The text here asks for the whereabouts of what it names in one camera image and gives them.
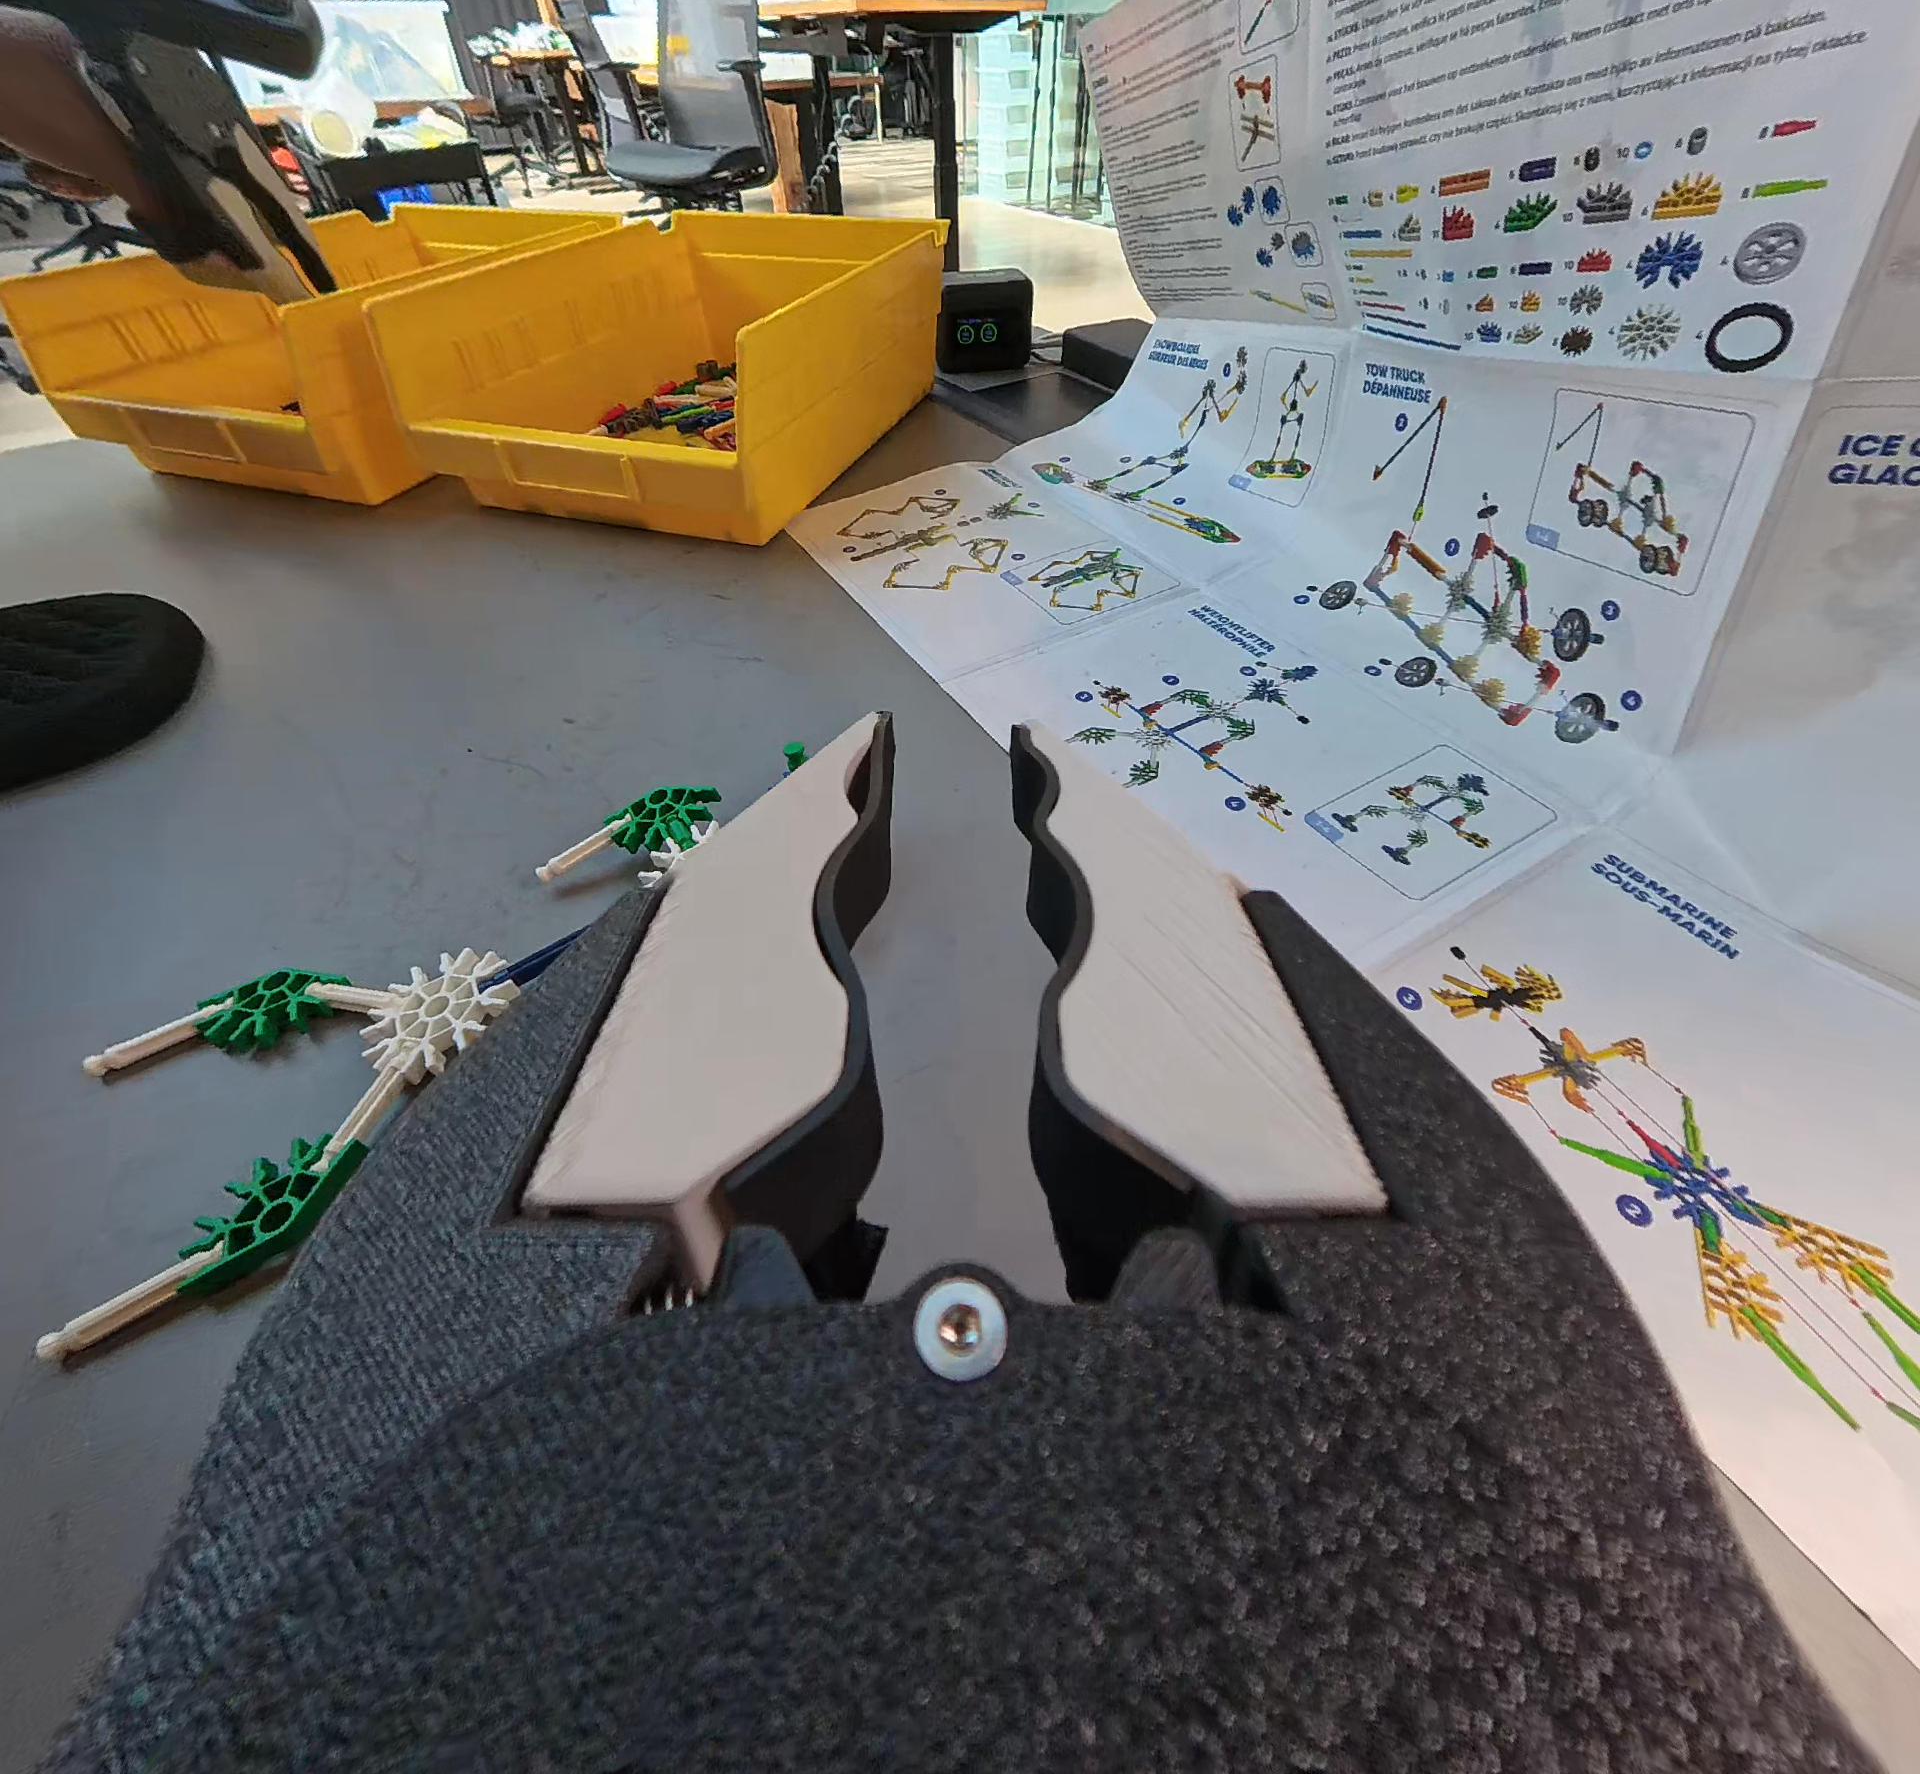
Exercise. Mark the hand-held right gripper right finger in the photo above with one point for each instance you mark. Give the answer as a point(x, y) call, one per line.
point(1200, 1038)

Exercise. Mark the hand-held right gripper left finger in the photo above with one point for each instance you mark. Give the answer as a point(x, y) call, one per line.
point(706, 1038)

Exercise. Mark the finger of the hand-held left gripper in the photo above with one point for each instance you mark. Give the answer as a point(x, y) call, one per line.
point(263, 230)

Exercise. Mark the yellow plastic bin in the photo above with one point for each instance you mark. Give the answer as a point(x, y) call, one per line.
point(599, 468)
point(150, 378)

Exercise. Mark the construction toy figure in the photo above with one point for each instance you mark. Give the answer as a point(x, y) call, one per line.
point(436, 1011)

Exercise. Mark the grey desk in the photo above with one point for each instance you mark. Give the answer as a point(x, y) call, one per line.
point(451, 665)

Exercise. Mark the person's left hand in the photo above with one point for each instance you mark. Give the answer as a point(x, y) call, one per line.
point(60, 110)

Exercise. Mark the grey office chair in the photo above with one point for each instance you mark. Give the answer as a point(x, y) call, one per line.
point(689, 163)

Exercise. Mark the pile of colourful toy pieces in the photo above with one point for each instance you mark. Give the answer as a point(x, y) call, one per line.
point(675, 410)

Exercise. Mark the black mesh pad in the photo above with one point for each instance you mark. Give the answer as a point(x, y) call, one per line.
point(90, 679)

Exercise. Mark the folded instruction sheet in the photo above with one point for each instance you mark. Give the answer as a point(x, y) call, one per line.
point(1725, 754)

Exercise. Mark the black flat mat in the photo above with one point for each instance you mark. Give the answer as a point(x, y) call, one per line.
point(1021, 406)

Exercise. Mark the wooden table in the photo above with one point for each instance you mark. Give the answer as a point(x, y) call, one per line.
point(900, 7)

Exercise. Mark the black power adapter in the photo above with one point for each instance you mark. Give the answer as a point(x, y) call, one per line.
point(1102, 350)

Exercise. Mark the small black display device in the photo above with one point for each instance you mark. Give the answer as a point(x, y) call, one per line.
point(981, 306)

